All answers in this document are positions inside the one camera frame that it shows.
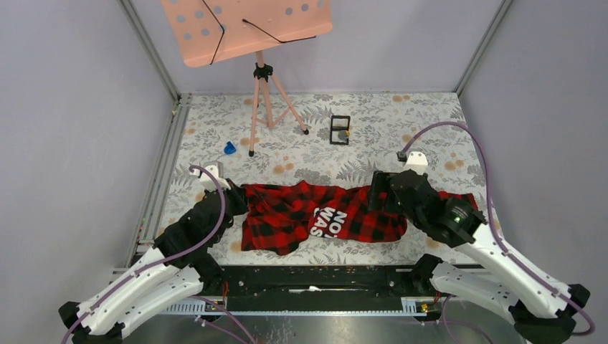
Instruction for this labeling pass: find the red black plaid shirt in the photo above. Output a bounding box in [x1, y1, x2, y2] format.
[242, 181, 487, 255]

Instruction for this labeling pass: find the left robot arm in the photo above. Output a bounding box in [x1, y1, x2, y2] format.
[58, 181, 248, 343]

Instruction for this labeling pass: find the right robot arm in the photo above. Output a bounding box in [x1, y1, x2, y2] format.
[368, 170, 590, 343]

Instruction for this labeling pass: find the small round brooch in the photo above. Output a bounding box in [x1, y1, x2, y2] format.
[337, 130, 349, 144]

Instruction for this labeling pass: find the small blue plastic object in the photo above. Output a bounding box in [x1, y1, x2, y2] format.
[224, 141, 237, 155]

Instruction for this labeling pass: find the floral patterned table mat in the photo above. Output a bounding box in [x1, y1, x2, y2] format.
[146, 93, 485, 239]

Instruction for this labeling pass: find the pink music stand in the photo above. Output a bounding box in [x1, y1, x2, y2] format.
[161, 0, 333, 156]

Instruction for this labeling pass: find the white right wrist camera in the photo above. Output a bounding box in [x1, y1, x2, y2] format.
[397, 151, 428, 175]

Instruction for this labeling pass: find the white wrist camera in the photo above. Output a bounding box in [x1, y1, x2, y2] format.
[189, 161, 232, 192]
[397, 151, 428, 175]

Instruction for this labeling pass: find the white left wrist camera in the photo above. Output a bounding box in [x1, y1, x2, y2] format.
[189, 161, 232, 192]

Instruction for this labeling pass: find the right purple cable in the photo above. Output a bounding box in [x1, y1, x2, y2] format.
[398, 121, 596, 337]

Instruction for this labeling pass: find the purple cable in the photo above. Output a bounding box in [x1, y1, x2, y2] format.
[398, 121, 596, 337]
[60, 164, 228, 344]

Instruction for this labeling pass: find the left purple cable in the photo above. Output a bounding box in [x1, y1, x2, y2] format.
[60, 164, 228, 344]

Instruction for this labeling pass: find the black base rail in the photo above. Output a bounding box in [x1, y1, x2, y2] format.
[200, 265, 436, 312]

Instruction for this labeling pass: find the black brooch holder frame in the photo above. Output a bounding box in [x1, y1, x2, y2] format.
[329, 115, 351, 145]

